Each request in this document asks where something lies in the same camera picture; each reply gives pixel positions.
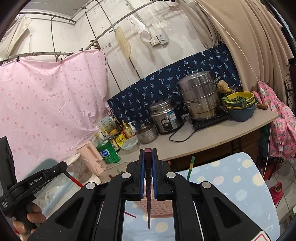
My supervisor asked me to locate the dark maroon wavy chopstick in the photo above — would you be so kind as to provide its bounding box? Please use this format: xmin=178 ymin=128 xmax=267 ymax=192
xmin=144 ymin=148 xmax=153 ymax=229

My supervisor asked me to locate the grey kitchen countertop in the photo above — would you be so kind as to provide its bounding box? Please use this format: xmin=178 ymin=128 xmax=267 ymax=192
xmin=99 ymin=107 xmax=280 ymax=183

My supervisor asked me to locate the person's left hand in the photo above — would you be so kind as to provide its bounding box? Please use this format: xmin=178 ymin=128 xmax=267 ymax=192
xmin=13 ymin=203 xmax=47 ymax=240

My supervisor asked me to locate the small steel pot with lid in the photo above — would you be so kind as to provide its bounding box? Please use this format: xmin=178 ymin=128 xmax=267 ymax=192
xmin=136 ymin=123 xmax=159 ymax=144

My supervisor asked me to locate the clear food container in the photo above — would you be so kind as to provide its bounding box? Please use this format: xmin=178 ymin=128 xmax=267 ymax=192
xmin=121 ymin=136 xmax=139 ymax=154

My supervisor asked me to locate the white pump bottle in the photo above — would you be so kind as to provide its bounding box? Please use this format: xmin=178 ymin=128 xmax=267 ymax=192
xmin=128 ymin=121 xmax=137 ymax=135

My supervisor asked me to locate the yellow seasoning packet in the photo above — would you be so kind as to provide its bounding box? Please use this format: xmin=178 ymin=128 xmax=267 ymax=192
xmin=114 ymin=133 xmax=126 ymax=148

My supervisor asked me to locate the white dish rack bin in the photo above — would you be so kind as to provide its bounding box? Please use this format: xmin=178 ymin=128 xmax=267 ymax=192
xmin=33 ymin=174 xmax=80 ymax=218

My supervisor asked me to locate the green canister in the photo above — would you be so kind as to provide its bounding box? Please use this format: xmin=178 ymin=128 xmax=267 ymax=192
xmin=96 ymin=140 xmax=120 ymax=164

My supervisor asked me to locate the dark soy sauce bottle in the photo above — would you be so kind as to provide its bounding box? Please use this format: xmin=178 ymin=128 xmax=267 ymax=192
xmin=108 ymin=135 xmax=120 ymax=152

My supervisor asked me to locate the oil bottle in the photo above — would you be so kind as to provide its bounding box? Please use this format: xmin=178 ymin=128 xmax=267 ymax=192
xmin=122 ymin=120 xmax=133 ymax=138

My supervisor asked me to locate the steel rice cooker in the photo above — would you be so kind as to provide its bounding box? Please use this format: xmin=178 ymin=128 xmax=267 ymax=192
xmin=149 ymin=98 xmax=183 ymax=135

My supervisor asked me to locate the blue-grey dish rack lid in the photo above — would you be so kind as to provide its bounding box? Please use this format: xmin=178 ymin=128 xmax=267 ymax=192
xmin=18 ymin=159 xmax=67 ymax=187

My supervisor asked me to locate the pink electric kettle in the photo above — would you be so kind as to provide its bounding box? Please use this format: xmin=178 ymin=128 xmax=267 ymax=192
xmin=76 ymin=142 xmax=107 ymax=176

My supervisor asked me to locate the navy floral backsplash cloth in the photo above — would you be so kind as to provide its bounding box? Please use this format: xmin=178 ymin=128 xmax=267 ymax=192
xmin=107 ymin=44 xmax=241 ymax=128

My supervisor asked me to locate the black induction cooktop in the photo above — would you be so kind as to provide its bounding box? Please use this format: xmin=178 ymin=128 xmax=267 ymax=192
xmin=191 ymin=109 xmax=230 ymax=130

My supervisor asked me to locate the white carton box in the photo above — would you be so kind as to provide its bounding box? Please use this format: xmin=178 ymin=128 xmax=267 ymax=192
xmin=96 ymin=116 xmax=116 ymax=136

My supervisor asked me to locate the white blender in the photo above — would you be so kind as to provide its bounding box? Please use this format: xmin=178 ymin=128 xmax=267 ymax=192
xmin=66 ymin=153 xmax=101 ymax=185

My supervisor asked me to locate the large steel steamer pot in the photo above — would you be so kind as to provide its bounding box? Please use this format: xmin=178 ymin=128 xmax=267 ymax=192
xmin=173 ymin=71 xmax=221 ymax=121

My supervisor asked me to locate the blue polka dot tablecloth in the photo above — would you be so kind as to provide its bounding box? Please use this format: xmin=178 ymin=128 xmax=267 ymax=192
xmin=122 ymin=153 xmax=280 ymax=240

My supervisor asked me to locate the loofah sponge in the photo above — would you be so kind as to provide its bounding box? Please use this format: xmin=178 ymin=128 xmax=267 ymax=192
xmin=217 ymin=80 xmax=231 ymax=94

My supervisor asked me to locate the blue plastic basin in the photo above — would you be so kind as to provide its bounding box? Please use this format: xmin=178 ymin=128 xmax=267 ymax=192
xmin=227 ymin=104 xmax=255 ymax=122

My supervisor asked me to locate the pink dotted curtain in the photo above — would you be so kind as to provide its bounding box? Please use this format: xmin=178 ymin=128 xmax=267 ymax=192
xmin=1 ymin=50 xmax=109 ymax=180

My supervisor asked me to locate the yellow colander with greens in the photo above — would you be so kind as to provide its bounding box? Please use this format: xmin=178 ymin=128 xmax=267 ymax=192
xmin=222 ymin=91 xmax=255 ymax=109

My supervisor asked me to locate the hanging bamboo paddle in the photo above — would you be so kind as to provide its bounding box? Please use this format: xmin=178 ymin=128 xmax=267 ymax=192
xmin=115 ymin=27 xmax=132 ymax=59

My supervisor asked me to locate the hanging plastic bag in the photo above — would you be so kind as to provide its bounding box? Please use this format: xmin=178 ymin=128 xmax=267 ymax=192
xmin=129 ymin=15 xmax=152 ymax=43

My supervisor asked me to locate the pink floral apron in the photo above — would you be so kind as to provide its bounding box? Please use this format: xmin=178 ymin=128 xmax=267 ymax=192
xmin=252 ymin=81 xmax=295 ymax=161

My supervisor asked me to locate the red floor object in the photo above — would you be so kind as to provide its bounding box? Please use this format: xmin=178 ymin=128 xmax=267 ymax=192
xmin=269 ymin=182 xmax=283 ymax=205

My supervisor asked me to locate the white power cable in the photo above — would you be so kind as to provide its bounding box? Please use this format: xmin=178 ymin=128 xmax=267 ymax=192
xmin=105 ymin=161 xmax=127 ymax=171

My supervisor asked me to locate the black power cable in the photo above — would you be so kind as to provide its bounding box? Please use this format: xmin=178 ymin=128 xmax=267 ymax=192
xmin=169 ymin=115 xmax=197 ymax=142

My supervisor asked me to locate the wall power socket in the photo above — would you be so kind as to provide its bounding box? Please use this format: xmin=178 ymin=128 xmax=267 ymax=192
xmin=151 ymin=34 xmax=169 ymax=47

